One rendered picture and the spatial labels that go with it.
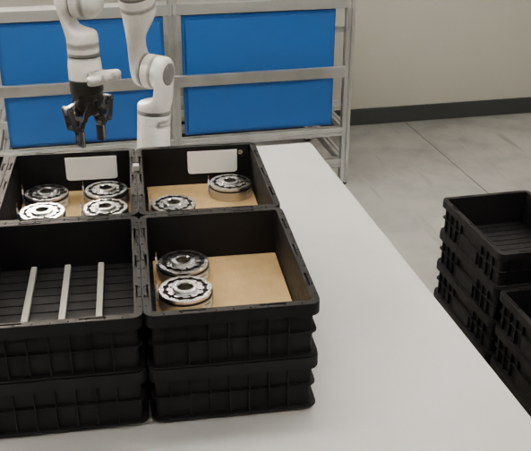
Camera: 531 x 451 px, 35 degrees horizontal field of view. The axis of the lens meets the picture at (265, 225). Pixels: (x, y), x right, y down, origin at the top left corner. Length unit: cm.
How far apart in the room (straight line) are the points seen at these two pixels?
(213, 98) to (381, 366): 247
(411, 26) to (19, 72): 235
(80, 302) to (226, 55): 242
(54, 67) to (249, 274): 231
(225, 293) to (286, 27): 245
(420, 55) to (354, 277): 332
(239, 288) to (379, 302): 37
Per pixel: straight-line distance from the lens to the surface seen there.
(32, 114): 393
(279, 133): 409
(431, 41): 519
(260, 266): 175
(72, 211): 204
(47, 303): 167
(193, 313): 140
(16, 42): 385
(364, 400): 160
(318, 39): 401
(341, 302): 188
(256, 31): 393
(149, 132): 233
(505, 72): 547
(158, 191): 211
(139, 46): 229
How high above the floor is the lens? 167
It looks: 26 degrees down
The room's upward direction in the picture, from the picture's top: straight up
